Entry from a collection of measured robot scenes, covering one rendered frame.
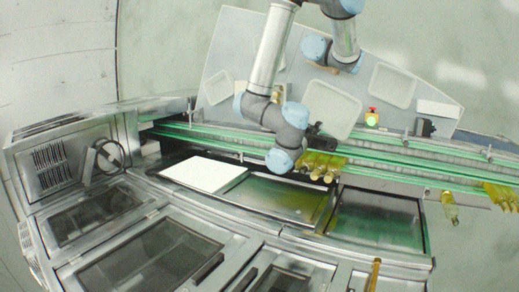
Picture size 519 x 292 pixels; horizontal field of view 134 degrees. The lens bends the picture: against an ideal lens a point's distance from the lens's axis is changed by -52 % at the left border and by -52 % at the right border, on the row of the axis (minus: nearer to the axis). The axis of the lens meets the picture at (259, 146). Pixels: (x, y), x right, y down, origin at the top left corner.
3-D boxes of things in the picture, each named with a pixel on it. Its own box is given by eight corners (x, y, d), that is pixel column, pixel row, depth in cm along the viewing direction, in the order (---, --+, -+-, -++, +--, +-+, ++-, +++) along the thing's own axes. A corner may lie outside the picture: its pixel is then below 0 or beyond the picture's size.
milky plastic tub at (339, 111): (317, 76, 90) (311, 76, 83) (366, 100, 83) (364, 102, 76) (302, 113, 98) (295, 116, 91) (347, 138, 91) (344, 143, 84)
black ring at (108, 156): (125, 167, 126) (97, 179, 109) (119, 134, 119) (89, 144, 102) (129, 169, 124) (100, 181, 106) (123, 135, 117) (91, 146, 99)
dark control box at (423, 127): (413, 131, 99) (415, 135, 92) (415, 116, 96) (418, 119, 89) (427, 134, 95) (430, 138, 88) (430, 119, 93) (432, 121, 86)
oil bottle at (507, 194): (489, 188, 70) (508, 216, 47) (492, 178, 68) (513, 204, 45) (496, 189, 67) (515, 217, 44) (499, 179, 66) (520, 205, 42)
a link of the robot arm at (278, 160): (292, 156, 58) (284, 181, 63) (307, 141, 67) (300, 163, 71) (266, 143, 61) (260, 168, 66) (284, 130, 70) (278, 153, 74)
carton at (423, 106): (416, 98, 94) (418, 99, 89) (456, 105, 83) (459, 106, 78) (415, 110, 96) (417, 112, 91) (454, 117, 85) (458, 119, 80)
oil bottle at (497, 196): (482, 186, 73) (500, 215, 49) (485, 176, 71) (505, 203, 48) (489, 188, 70) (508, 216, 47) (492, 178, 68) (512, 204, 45)
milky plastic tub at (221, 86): (209, 83, 156) (201, 84, 149) (232, 68, 144) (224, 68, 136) (219, 105, 157) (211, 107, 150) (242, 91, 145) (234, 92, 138)
